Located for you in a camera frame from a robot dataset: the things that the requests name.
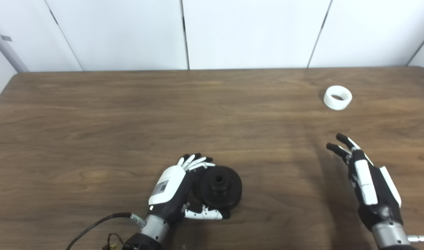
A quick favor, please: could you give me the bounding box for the grey wall corner post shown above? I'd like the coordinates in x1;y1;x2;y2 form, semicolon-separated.
0;19;29;73

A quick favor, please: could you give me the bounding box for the white plastic ring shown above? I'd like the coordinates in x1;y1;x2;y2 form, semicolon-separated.
323;85;353;111

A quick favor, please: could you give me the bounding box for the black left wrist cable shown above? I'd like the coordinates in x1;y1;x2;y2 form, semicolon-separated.
65;212;146;250

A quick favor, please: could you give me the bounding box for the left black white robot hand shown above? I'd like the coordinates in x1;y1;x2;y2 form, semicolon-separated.
148;153;230;226

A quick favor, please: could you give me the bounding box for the round black plastic part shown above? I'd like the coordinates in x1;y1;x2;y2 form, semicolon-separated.
192;166;242;211

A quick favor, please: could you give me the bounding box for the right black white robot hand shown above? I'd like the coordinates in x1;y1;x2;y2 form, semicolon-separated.
326;133;404;231

